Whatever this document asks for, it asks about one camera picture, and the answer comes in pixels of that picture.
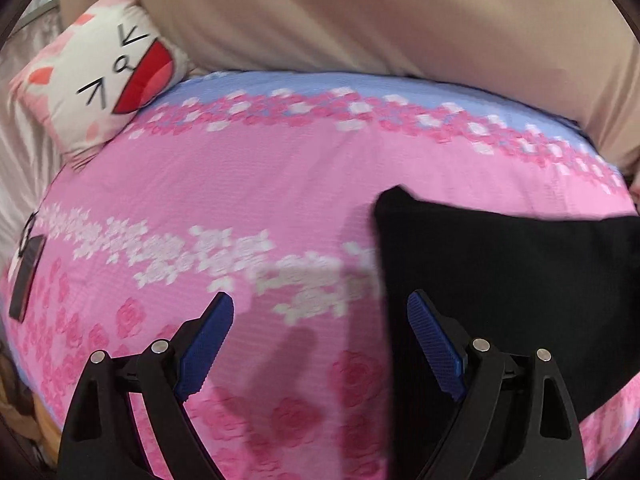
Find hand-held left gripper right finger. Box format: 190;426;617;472
406;290;583;480

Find pink rose print bedsheet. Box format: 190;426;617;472
0;70;640;480

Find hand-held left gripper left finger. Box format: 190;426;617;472
57;291;236;480

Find cat face pillow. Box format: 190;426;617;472
7;0;190;162

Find grey satin cloth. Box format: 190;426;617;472
0;20;68;266

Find black pants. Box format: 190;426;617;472
374;185;640;480

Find black phone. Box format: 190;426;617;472
9;234;47;322

